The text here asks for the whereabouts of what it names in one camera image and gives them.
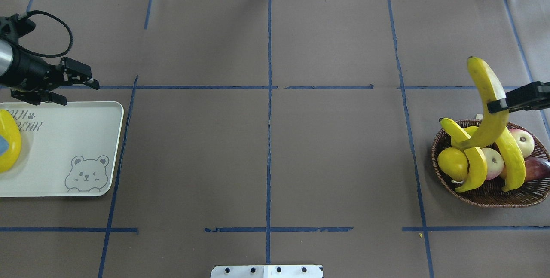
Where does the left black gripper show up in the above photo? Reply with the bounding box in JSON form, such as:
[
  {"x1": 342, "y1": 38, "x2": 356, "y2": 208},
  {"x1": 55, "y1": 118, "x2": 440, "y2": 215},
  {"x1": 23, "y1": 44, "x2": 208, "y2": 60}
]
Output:
[{"x1": 8, "y1": 45, "x2": 100, "y2": 106}]

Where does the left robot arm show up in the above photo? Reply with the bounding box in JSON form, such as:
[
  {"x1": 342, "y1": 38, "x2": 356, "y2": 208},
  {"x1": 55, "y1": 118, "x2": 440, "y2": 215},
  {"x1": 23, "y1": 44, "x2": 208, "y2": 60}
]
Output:
[{"x1": 0, "y1": 40, "x2": 100, "y2": 106}]

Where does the brown wicker basket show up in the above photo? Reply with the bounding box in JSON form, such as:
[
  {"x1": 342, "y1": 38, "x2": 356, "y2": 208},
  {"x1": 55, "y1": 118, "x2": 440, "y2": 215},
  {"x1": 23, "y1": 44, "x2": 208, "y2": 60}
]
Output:
[{"x1": 431, "y1": 120, "x2": 550, "y2": 208}]

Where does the pink white apple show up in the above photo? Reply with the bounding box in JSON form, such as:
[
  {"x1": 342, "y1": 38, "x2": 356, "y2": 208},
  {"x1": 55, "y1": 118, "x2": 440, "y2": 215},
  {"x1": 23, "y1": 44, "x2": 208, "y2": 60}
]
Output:
[{"x1": 509, "y1": 128, "x2": 535, "y2": 158}]

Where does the white bear print tray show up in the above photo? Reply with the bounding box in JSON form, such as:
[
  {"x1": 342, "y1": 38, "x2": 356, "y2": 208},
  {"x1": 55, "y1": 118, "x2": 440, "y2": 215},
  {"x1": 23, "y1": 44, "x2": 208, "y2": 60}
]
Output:
[{"x1": 0, "y1": 101, "x2": 124, "y2": 197}]

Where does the curved left yellow banana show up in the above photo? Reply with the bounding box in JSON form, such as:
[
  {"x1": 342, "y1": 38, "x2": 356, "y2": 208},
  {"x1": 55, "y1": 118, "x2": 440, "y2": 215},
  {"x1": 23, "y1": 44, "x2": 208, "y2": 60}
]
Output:
[{"x1": 440, "y1": 118, "x2": 488, "y2": 192}]

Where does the yellow pear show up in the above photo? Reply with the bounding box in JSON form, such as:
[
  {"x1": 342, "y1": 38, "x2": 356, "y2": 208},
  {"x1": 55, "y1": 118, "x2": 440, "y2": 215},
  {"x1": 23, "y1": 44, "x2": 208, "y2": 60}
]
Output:
[{"x1": 437, "y1": 147, "x2": 469, "y2": 182}]

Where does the dark red fruit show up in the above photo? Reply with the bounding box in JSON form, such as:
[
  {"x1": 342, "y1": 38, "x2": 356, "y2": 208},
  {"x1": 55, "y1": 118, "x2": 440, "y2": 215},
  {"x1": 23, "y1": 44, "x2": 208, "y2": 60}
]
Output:
[{"x1": 525, "y1": 157, "x2": 550, "y2": 182}]

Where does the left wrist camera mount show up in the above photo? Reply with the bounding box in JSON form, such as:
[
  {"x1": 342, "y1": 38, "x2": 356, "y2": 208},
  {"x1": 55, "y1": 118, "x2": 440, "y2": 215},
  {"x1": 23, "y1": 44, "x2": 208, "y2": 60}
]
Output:
[{"x1": 0, "y1": 14, "x2": 36, "y2": 46}]

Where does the white metal base plate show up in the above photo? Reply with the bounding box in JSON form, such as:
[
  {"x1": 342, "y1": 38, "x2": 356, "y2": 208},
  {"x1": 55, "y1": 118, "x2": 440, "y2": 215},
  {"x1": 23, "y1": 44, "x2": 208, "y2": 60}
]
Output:
[{"x1": 210, "y1": 264, "x2": 324, "y2": 278}]

